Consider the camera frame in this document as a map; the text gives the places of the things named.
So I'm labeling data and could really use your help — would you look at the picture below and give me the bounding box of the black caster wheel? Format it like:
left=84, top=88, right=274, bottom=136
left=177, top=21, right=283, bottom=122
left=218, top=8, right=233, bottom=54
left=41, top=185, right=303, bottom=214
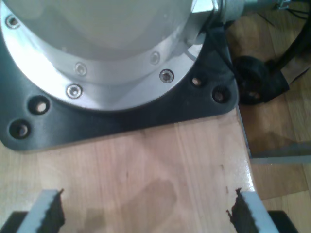
left=235, top=55, right=292, bottom=105

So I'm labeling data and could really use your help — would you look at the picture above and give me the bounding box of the grey metal table frame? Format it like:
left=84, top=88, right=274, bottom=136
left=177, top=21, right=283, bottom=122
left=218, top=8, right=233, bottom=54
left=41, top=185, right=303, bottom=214
left=237, top=106, right=311, bottom=166

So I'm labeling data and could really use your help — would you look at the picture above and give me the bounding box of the black cable bundle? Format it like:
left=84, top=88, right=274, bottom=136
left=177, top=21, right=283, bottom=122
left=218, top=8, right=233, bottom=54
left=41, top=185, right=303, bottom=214
left=266, top=9, right=311, bottom=73

